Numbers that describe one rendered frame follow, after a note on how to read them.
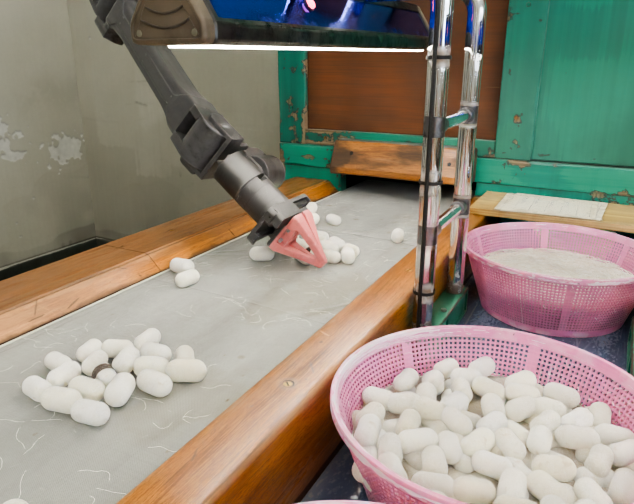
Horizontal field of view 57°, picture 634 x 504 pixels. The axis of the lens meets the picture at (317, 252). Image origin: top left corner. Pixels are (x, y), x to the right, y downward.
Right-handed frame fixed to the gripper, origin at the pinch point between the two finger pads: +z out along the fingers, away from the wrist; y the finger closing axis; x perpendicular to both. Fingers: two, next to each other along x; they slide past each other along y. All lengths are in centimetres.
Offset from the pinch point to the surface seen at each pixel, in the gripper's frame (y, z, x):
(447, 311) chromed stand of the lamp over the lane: 0.8, 17.0, -8.3
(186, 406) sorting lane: -35.1, 5.3, -1.7
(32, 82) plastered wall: 113, -171, 116
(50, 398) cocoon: -41.5, -2.9, 2.8
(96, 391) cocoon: -38.6, -1.0, 1.6
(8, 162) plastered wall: 95, -150, 143
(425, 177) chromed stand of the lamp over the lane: -8.7, 4.0, -22.5
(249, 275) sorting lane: -5.9, -5.2, 6.4
